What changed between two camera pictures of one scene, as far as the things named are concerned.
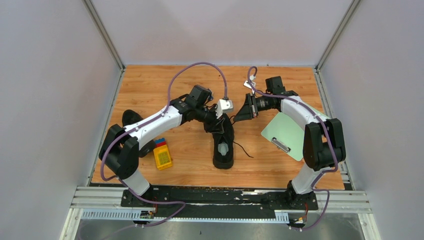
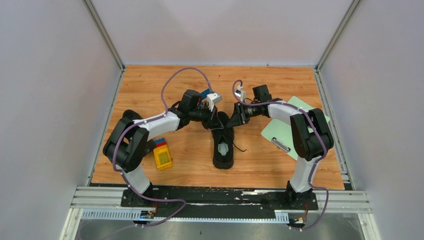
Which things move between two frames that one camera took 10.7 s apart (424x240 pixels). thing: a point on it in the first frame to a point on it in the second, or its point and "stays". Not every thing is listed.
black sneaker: (223, 145) stays
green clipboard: (288, 134) stays
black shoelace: (237, 143) to (238, 148)
